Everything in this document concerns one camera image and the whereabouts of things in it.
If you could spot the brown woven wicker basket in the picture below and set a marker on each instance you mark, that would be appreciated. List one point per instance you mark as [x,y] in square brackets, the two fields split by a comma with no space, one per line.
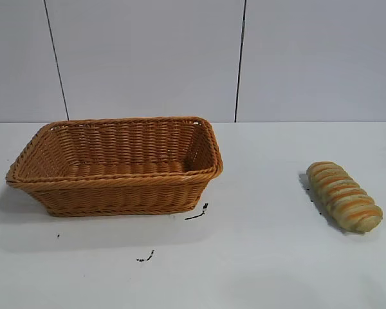
[115,193]

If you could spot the long striped bread loaf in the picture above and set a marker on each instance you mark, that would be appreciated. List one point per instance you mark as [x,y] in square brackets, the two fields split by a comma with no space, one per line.
[342,196]

